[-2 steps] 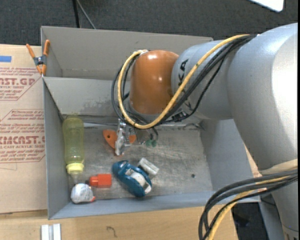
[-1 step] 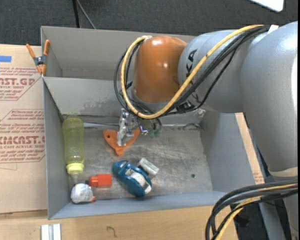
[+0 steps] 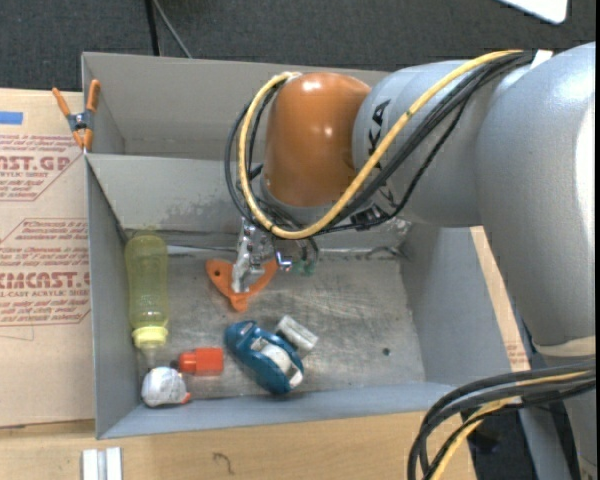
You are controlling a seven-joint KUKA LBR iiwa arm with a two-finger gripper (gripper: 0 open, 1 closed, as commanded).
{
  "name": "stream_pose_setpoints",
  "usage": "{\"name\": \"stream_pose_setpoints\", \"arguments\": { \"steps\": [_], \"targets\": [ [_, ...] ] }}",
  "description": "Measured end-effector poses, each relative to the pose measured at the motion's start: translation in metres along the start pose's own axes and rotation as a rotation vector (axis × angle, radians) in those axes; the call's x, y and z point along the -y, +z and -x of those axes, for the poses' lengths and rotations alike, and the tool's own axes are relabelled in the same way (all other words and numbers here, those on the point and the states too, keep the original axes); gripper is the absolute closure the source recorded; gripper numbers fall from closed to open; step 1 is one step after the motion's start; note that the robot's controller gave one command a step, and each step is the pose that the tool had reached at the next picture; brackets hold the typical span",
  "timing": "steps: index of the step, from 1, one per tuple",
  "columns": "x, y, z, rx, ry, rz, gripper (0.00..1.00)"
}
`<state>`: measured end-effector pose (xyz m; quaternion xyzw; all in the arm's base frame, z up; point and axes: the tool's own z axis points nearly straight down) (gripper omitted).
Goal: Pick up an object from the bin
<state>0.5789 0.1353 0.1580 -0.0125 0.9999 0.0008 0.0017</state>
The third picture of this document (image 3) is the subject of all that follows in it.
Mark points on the orange triangular plastic piece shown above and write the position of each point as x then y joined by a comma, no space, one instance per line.
219,275

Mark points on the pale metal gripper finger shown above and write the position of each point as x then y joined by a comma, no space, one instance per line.
237,278
250,277

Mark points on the white and grey ball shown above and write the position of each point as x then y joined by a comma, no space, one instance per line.
162,387

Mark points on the pale grey block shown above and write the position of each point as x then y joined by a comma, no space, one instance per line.
297,332

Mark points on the red-orange small cap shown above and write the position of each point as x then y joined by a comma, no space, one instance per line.
202,361

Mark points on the blue tape dispenser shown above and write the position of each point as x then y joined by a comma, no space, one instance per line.
257,358

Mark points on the brown cardboard board, red print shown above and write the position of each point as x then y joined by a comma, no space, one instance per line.
35,248

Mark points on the yellow clear plastic bottle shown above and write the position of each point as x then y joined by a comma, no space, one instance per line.
147,283

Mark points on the grey metal bin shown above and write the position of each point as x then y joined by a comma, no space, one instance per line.
340,313

